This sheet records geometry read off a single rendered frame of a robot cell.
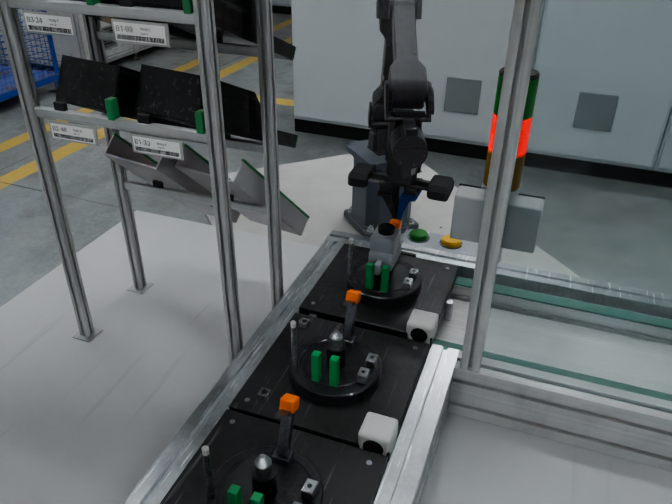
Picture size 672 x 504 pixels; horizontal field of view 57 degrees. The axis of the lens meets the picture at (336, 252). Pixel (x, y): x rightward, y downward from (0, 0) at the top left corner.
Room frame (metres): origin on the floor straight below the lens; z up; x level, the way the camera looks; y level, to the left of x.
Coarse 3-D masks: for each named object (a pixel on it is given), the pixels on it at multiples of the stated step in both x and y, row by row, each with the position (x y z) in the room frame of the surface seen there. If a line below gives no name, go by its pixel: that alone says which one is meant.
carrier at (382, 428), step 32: (320, 320) 0.85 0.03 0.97; (288, 352) 0.77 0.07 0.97; (320, 352) 0.69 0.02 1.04; (352, 352) 0.75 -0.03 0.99; (384, 352) 0.77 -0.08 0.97; (416, 352) 0.77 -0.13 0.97; (256, 384) 0.69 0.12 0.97; (288, 384) 0.70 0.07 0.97; (320, 384) 0.68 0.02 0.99; (352, 384) 0.68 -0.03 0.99; (384, 384) 0.70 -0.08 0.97; (416, 384) 0.71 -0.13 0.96; (256, 416) 0.63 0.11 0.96; (320, 416) 0.63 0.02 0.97; (352, 416) 0.63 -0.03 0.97; (384, 416) 0.61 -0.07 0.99; (384, 448) 0.57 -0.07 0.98
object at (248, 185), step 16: (192, 160) 1.04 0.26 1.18; (192, 176) 1.02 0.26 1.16; (208, 176) 0.97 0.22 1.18; (240, 176) 0.96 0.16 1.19; (256, 176) 0.99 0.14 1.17; (240, 192) 0.98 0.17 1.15; (256, 192) 0.99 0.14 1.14; (288, 208) 1.07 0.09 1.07; (288, 224) 1.07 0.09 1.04; (304, 224) 1.12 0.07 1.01
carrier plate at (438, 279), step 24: (336, 264) 1.03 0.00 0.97; (432, 264) 1.04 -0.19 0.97; (312, 288) 0.95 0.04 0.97; (336, 288) 0.95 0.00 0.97; (432, 288) 0.95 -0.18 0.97; (312, 312) 0.88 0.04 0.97; (336, 312) 0.88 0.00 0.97; (360, 312) 0.88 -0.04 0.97; (384, 312) 0.88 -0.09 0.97; (408, 312) 0.88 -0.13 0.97; (432, 312) 0.88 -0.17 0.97
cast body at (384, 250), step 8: (384, 224) 0.97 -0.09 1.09; (392, 224) 0.97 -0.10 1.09; (376, 232) 0.96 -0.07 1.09; (384, 232) 0.95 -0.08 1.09; (392, 232) 0.95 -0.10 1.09; (400, 232) 0.97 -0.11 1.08; (376, 240) 0.94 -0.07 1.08; (384, 240) 0.93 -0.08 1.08; (392, 240) 0.93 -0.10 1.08; (400, 240) 0.98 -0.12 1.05; (376, 248) 0.94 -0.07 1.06; (384, 248) 0.93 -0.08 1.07; (392, 248) 0.93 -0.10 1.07; (400, 248) 0.98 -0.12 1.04; (376, 256) 0.93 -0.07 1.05; (384, 256) 0.93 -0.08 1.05; (392, 256) 0.93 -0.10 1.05; (376, 264) 0.91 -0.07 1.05; (384, 264) 0.93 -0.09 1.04; (392, 264) 0.93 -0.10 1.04; (376, 272) 0.91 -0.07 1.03
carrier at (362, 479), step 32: (224, 416) 0.63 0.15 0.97; (224, 448) 0.57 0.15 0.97; (256, 448) 0.56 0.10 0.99; (320, 448) 0.57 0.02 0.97; (352, 448) 0.58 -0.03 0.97; (192, 480) 0.52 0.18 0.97; (224, 480) 0.51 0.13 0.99; (256, 480) 0.48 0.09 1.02; (288, 480) 0.51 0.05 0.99; (320, 480) 0.51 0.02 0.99; (352, 480) 0.52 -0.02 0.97
